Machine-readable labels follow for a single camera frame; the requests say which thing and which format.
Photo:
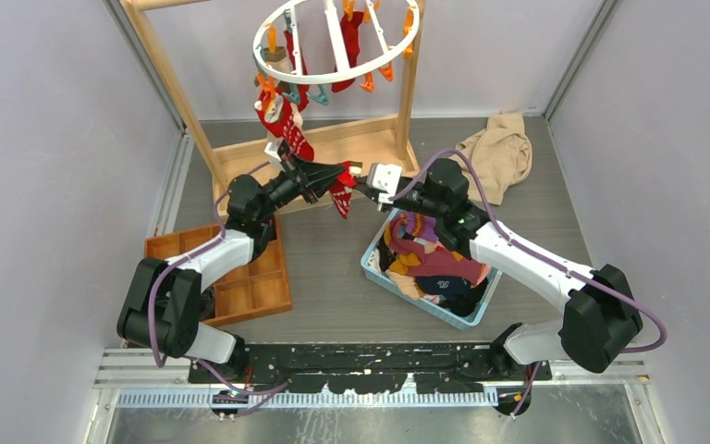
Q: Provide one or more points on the blue plastic basket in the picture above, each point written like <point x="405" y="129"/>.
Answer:
<point x="463" y="314"/>

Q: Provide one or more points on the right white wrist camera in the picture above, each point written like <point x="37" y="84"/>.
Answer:
<point x="385" y="176"/>

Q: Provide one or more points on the navy blue sock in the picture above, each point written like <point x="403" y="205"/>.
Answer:
<point x="449" y="288"/>

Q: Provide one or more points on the maroon ribbed sock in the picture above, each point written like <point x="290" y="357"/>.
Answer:
<point x="420" y="253"/>

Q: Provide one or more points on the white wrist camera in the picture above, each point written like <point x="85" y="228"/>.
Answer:
<point x="385" y="176"/>
<point x="280" y="155"/>

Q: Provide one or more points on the red white patterned sock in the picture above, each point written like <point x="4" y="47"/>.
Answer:
<point x="276" y="113"/>

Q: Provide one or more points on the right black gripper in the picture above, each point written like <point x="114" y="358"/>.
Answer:
<point x="372" y="194"/>

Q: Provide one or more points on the white round clip hanger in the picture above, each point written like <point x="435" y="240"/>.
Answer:
<point x="264" y="41"/>

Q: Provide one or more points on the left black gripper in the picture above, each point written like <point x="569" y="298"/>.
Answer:
<point x="312" y="178"/>

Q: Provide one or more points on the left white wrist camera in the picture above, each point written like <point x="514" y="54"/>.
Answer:
<point x="280" y="155"/>

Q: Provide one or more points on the teal clothes peg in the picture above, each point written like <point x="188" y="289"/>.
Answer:
<point x="320" y="96"/>

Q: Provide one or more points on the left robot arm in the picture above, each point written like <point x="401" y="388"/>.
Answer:
<point x="162" y="304"/>

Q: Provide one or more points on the orange clothes peg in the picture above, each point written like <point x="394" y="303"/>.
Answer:
<point x="268" y="90"/>

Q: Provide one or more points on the beige cloth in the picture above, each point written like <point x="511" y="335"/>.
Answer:
<point x="501" y="154"/>

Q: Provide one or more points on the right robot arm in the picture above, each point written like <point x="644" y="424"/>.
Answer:
<point x="598" y="318"/>

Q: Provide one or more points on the wooden compartment tray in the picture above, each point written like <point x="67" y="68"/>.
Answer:
<point x="255" y="290"/>

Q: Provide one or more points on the wooden hanger stand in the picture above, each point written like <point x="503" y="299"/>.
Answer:
<point x="371" y="140"/>

